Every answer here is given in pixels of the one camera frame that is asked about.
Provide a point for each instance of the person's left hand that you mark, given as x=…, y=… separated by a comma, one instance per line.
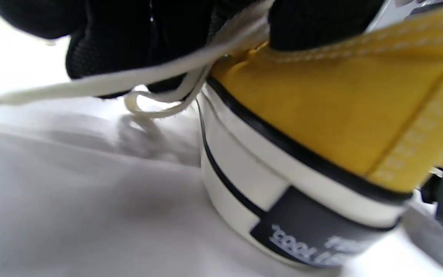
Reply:
x=129, y=30

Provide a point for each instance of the yellow canvas shoe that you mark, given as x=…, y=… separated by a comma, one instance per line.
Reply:
x=321, y=115

